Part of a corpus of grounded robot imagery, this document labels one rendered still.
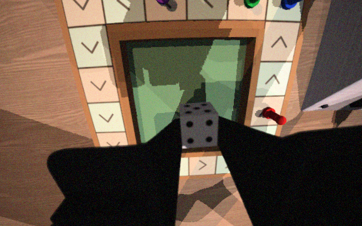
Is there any grey die with black pips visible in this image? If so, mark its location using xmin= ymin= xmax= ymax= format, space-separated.
xmin=179 ymin=102 xmax=219 ymax=149

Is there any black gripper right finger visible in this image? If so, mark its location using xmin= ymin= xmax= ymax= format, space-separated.
xmin=217 ymin=116 xmax=362 ymax=226

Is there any blue game pawn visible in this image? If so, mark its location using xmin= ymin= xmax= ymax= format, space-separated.
xmin=281 ymin=0 xmax=303 ymax=10

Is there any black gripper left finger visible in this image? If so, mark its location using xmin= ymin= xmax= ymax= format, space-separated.
xmin=47 ymin=119 xmax=182 ymax=226

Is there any cream board game track with arrow squares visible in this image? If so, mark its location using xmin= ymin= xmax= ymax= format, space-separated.
xmin=54 ymin=0 xmax=311 ymax=180

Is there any green game pawn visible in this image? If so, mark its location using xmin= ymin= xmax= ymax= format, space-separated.
xmin=244 ymin=0 xmax=260 ymax=8

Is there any wooden board game with central tray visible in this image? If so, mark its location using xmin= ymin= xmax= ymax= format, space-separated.
xmin=62 ymin=0 xmax=305 ymax=147

